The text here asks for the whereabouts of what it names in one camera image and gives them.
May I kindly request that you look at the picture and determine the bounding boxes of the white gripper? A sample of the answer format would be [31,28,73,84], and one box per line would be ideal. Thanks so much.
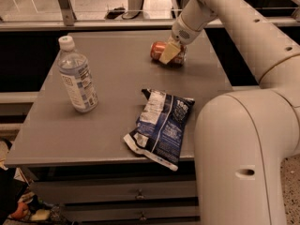
[159,16,205,64]

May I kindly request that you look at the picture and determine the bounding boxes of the red coke can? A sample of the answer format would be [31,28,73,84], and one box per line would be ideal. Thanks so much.
[150,41,187,67]

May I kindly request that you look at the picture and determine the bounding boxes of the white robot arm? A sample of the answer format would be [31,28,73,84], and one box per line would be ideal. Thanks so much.
[160,0,300,225]

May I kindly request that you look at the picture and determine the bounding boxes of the blue chip bag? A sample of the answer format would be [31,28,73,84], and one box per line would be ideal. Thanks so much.
[124,89,195,172]

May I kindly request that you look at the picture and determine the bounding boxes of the clear plastic water bottle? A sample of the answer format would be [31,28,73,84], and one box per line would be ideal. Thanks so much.
[57,36,98,113]

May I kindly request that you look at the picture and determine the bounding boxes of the top drawer metal knob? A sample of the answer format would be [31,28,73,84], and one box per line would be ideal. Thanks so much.
[135,189,145,201]

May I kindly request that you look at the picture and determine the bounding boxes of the yellow sponge on floor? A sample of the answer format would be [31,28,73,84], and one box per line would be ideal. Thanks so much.
[30,209,51,221]

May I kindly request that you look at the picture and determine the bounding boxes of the orange round object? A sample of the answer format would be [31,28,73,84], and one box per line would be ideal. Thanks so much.
[10,202,29,220]

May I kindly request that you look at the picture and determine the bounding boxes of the white pedestal stand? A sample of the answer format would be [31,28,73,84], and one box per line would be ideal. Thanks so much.
[122,0,150,20]

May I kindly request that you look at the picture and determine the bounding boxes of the metal railing frame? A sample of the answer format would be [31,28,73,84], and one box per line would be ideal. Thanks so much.
[0,0,300,33]

